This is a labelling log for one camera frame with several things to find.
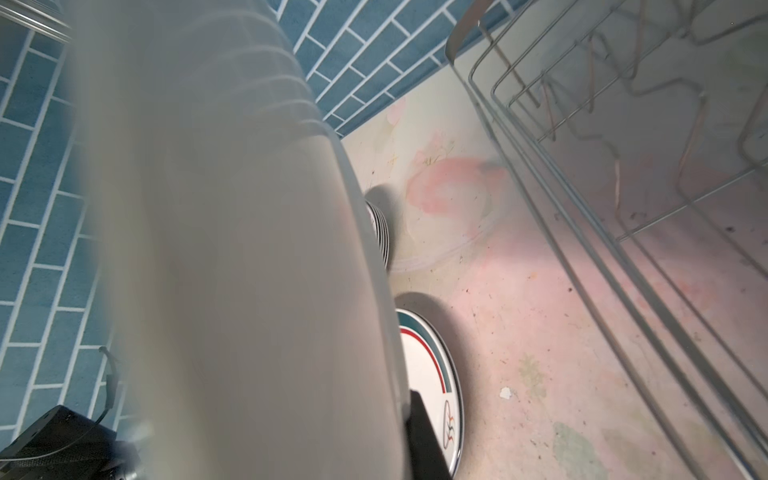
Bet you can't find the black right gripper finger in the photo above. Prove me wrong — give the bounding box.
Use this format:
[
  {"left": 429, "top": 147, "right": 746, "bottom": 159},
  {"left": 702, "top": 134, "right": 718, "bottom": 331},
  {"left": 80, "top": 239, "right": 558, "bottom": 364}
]
[{"left": 406, "top": 390, "right": 452, "bottom": 480}]

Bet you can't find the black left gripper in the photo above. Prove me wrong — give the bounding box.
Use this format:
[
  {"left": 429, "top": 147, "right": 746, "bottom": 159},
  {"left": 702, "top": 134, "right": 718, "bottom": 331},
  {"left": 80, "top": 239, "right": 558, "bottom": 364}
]
[{"left": 1, "top": 405, "right": 141, "bottom": 480}]

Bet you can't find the green striped rim plate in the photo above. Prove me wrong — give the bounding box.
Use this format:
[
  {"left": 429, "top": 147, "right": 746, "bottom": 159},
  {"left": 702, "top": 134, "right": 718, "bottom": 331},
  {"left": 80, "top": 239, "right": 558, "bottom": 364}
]
[{"left": 396, "top": 308, "right": 465, "bottom": 477}]

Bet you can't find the metal wire dish rack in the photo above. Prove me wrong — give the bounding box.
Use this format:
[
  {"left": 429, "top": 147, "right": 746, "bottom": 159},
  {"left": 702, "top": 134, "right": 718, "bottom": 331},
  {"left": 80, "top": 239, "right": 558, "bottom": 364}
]
[{"left": 445, "top": 1, "right": 767, "bottom": 479}]

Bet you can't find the aluminium corner post left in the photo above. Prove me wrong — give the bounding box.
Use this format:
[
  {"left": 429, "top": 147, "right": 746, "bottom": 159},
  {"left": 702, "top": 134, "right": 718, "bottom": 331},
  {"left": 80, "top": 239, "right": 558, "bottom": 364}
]
[{"left": 1, "top": 0, "right": 71, "bottom": 43}]

